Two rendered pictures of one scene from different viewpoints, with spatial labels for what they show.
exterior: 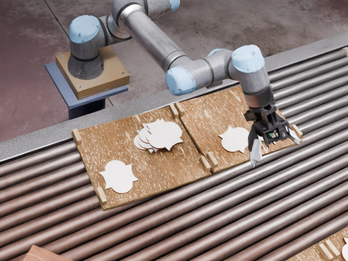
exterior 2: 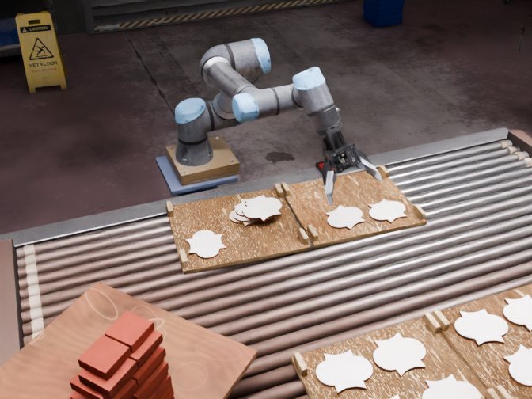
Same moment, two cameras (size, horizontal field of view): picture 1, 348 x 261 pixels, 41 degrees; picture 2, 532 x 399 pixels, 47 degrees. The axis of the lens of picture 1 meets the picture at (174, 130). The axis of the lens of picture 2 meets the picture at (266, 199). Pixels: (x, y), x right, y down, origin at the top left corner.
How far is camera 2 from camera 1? 0.68 m
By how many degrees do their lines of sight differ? 19
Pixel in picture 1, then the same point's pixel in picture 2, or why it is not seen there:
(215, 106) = not seen: hidden behind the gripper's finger
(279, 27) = not seen: hidden behind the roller
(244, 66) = (302, 83)
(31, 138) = (124, 212)
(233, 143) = (340, 220)
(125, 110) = (227, 191)
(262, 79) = (323, 97)
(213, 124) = (322, 204)
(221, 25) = not seen: hidden behind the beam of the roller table
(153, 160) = (246, 233)
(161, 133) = (259, 206)
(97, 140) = (191, 214)
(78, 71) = (184, 156)
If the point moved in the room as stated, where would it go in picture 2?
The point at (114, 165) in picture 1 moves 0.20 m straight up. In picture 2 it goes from (203, 234) to (199, 183)
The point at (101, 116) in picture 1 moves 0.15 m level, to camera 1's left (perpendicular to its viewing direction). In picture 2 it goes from (201, 196) to (163, 189)
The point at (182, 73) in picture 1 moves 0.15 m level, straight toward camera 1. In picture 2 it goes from (244, 96) to (224, 122)
